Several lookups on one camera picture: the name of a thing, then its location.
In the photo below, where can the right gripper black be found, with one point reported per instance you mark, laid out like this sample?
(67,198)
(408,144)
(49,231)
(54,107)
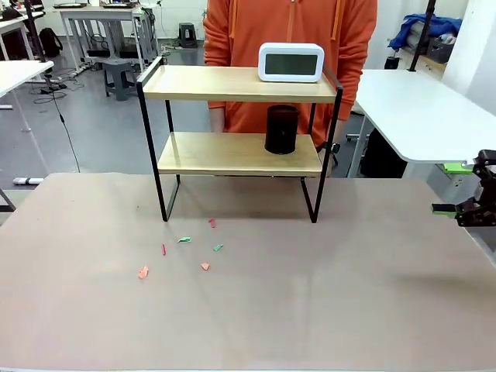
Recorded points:
(489,186)

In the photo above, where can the black cylindrical pen cup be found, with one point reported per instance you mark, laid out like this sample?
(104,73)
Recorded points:
(281,131)

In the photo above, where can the white digital alarm clock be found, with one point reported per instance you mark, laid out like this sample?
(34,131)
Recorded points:
(290,75)

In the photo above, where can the green paper scrap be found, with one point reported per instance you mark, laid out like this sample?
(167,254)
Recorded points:
(185,240)
(218,247)

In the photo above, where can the red paper strip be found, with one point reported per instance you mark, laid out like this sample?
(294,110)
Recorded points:
(164,249)

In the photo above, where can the person left forearm orange sleeve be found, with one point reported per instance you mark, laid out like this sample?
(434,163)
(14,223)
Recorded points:
(350,89)

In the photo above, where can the person right forearm orange sleeve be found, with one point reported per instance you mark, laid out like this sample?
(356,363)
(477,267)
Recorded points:
(219,104)

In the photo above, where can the person left hand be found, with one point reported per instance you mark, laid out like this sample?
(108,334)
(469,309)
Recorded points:
(339,129)

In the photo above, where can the person right hand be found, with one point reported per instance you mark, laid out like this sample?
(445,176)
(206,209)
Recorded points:
(218,119)

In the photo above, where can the black cabinet under table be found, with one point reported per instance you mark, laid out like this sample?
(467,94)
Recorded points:
(381,159)

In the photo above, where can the white curved-edge table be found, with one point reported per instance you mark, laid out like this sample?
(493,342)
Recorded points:
(410,108)

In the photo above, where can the grey plastic crate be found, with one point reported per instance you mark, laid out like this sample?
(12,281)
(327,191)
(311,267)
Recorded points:
(439,48)

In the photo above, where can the blue cloth pile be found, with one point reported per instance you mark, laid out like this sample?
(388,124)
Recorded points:
(418,25)

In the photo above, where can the person in orange hoodie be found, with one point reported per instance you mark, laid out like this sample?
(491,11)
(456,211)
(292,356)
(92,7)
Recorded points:
(252,31)

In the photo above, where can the small black step stool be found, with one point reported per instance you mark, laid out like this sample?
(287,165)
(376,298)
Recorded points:
(187,35)

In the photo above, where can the grey plastic stool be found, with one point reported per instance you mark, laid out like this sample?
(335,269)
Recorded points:
(118,71)

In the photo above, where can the white desk with grey legs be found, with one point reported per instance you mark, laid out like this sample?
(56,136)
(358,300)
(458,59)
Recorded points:
(97,11)

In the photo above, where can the white power strip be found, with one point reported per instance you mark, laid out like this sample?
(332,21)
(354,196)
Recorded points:
(27,180)

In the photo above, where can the black backpack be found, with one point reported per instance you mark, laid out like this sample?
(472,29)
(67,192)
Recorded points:
(50,42)

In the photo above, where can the black stand pole with clamp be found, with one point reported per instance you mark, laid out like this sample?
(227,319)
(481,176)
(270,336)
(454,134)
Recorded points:
(35,31)

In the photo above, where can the white side table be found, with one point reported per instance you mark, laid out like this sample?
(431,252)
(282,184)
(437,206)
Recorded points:
(19,73)

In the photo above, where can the white desk with dark items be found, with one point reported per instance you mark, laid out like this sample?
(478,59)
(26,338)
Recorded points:
(15,21)

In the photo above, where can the wooden two-tier shelf black frame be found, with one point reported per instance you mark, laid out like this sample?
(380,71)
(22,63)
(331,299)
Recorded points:
(232,93)

